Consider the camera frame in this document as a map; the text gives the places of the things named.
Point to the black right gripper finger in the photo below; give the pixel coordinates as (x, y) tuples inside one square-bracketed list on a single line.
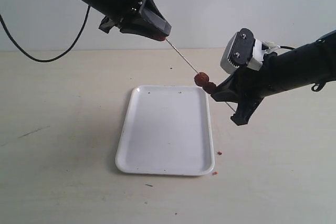
[(229, 90)]

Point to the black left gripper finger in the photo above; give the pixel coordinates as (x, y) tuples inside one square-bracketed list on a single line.
[(135, 26), (155, 24)]

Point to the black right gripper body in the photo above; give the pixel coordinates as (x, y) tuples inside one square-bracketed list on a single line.
[(252, 87)]

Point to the red meatball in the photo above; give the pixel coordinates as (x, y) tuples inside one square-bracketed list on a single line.
[(209, 87), (201, 79), (158, 37)]

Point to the thin metal skewer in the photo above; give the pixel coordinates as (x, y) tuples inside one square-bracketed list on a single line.
[(194, 69)]

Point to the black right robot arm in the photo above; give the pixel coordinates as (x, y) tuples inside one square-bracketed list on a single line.
[(311, 64)]

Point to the white plastic tray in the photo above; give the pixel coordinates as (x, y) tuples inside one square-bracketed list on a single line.
[(166, 131)]

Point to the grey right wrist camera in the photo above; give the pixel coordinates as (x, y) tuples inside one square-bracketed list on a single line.
[(244, 50)]

